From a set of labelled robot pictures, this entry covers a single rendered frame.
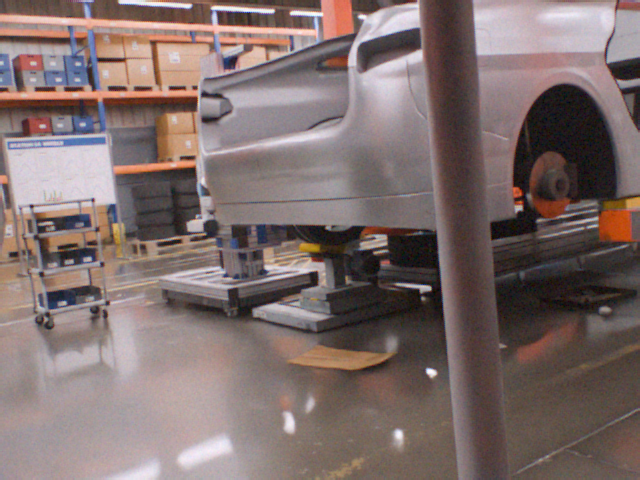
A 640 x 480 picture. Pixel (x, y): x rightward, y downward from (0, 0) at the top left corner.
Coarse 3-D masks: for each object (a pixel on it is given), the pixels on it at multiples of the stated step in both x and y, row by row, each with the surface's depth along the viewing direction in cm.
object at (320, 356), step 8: (312, 352) 397; (320, 352) 396; (328, 352) 394; (336, 352) 393; (344, 352) 391; (352, 352) 389; (360, 352) 388; (368, 352) 386; (392, 352) 374; (288, 360) 384; (296, 360) 384; (304, 360) 383; (312, 360) 382; (320, 360) 381; (328, 360) 379; (336, 360) 377; (344, 360) 375; (352, 360) 373; (360, 360) 371; (368, 360) 371; (376, 360) 364; (336, 368) 363; (344, 368) 360; (352, 368) 360; (360, 368) 355
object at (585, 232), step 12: (552, 228) 553; (564, 228) 559; (576, 228) 568; (588, 228) 577; (504, 240) 518; (516, 240) 526; (540, 240) 542; (552, 240) 551; (564, 240) 559; (492, 252) 511; (504, 252) 518
